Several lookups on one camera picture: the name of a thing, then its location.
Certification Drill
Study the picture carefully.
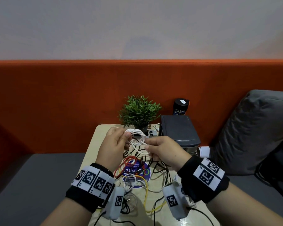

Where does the person's left hand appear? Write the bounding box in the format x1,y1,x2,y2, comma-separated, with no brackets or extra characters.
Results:
95,126,133,172

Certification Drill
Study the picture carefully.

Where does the person's right hand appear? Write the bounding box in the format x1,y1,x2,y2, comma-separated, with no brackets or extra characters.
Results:
144,136,191,172

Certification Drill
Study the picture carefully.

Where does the white cable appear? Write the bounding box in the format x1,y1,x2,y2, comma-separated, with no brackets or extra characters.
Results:
122,174,173,193
124,128,152,158

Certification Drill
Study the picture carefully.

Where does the person's right forearm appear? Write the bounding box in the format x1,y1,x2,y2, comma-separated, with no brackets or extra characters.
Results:
204,181,283,226

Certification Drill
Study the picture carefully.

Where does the person's left forearm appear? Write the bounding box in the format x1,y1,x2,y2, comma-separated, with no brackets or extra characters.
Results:
40,198,102,226

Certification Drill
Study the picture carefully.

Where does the dark grey lidded box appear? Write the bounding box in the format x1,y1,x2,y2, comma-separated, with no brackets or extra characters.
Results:
158,115,201,149

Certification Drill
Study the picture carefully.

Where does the green artificial potted plant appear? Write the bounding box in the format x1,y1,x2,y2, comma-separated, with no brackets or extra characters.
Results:
118,95,162,132

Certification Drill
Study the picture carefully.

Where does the blue round sticker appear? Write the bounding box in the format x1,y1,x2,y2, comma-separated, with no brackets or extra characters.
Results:
123,159,151,188

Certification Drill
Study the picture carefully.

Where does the black cylindrical bottle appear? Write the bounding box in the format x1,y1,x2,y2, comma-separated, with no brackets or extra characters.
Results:
172,98,191,116

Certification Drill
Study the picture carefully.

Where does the white roll with black band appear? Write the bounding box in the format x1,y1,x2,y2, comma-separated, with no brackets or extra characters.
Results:
198,146,212,159

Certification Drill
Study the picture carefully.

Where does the black left wristband with markers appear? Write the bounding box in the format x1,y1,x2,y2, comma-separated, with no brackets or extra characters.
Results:
66,163,116,213

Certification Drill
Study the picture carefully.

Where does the black wristband with markers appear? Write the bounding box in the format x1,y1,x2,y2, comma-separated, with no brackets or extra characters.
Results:
66,163,116,213
177,155,230,204

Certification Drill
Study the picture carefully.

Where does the black right wristband with markers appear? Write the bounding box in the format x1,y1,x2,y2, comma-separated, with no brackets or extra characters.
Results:
177,155,230,204

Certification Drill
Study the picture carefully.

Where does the orange sofa backrest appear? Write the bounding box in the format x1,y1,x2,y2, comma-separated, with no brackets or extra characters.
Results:
0,59,283,186

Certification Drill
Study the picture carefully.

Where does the grey cushion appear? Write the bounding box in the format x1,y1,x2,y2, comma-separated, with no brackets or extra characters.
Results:
212,89,283,176

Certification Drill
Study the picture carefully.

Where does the black bag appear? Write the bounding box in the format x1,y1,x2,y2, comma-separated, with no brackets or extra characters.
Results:
255,137,283,199

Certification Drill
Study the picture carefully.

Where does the red cable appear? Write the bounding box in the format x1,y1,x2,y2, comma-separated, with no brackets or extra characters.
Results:
114,156,145,179

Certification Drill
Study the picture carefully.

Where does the tangled black cable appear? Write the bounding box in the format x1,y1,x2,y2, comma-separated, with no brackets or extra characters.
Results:
123,148,175,187

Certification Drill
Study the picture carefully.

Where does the loose white cable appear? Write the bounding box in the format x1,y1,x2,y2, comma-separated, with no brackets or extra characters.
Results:
122,174,173,193

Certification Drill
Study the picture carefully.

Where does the yellow cable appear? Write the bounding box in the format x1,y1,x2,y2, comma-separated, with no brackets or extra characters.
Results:
132,175,167,213

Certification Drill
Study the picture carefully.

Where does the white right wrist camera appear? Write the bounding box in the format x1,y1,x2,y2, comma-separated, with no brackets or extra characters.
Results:
162,182,192,221

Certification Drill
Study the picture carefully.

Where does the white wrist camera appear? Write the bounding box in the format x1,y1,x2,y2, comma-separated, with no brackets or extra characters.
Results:
101,186,125,221
162,182,192,221

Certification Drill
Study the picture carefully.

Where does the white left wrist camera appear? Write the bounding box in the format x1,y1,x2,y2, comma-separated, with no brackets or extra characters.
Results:
101,186,125,221

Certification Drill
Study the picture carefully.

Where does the black left camera cable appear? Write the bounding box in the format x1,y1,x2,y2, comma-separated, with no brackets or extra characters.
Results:
92,197,138,226

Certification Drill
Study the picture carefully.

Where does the black camera cable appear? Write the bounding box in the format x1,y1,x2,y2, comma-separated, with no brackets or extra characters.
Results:
92,197,138,226
153,205,215,226

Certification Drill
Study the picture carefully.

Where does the black right camera cable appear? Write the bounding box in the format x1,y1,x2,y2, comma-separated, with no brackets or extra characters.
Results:
153,205,215,226

